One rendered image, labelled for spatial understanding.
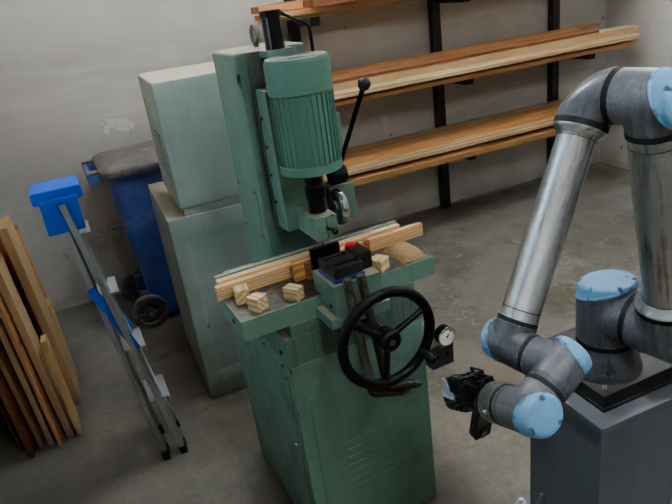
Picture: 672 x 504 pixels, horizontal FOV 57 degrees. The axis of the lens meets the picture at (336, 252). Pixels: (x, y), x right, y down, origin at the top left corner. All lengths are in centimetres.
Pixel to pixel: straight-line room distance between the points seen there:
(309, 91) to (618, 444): 123
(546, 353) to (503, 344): 10
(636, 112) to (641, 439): 94
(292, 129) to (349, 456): 100
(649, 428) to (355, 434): 82
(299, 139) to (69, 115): 245
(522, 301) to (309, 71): 76
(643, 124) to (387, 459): 128
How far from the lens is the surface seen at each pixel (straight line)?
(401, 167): 402
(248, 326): 165
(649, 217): 149
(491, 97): 489
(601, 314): 175
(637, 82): 138
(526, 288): 141
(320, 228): 177
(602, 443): 183
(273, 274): 180
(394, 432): 207
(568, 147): 142
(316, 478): 201
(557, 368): 134
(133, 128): 398
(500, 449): 252
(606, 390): 183
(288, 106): 165
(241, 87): 185
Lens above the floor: 167
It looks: 23 degrees down
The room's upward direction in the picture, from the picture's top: 8 degrees counter-clockwise
